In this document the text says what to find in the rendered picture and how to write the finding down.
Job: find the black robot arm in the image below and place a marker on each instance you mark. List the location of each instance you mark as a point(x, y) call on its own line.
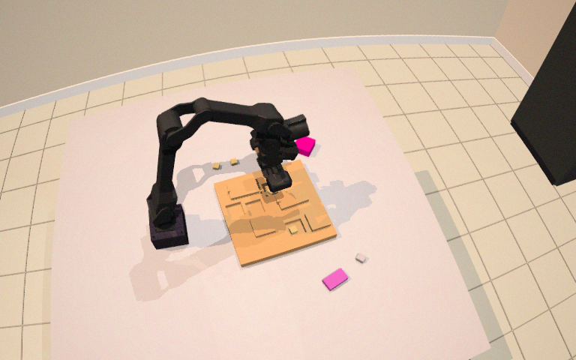
point(270, 130)

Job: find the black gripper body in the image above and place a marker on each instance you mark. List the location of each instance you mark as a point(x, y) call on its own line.
point(277, 179)

